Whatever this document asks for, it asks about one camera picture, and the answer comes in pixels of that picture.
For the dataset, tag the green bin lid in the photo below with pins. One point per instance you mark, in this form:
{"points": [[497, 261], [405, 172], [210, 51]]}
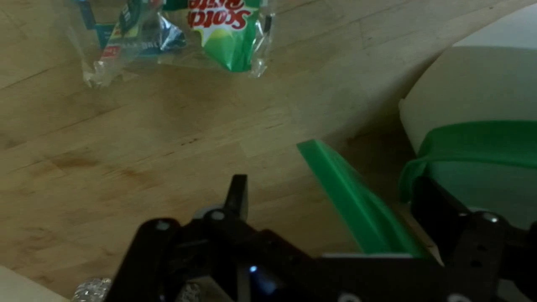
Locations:
{"points": [[375, 227]]}

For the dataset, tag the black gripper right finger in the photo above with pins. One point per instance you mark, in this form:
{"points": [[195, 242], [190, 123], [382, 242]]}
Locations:
{"points": [[470, 244]]}

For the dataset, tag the crumpled clear plastic wrapper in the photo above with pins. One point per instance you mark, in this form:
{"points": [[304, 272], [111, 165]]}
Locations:
{"points": [[116, 37]]}

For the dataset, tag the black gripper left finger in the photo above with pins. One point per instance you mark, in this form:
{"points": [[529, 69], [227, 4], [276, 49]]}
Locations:
{"points": [[237, 197]]}

